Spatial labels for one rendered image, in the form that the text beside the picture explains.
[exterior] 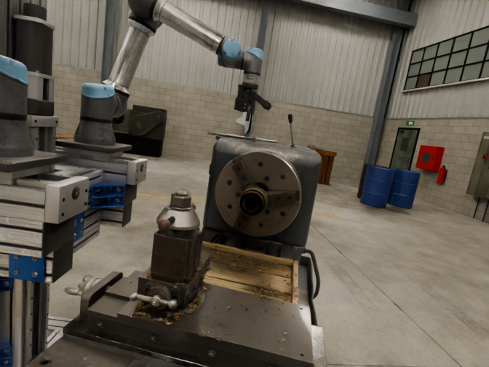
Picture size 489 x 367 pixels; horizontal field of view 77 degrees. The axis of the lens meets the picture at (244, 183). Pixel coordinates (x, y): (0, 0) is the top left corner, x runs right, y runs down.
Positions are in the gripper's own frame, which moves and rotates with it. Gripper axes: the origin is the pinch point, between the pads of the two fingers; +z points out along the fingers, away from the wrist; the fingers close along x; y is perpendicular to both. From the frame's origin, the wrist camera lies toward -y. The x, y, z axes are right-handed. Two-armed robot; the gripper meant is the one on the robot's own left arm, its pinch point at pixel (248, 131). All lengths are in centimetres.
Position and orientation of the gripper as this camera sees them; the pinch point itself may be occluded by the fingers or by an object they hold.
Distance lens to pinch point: 142.0
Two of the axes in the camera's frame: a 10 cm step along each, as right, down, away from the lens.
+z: -1.5, 9.7, 1.8
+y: -9.7, -1.7, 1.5
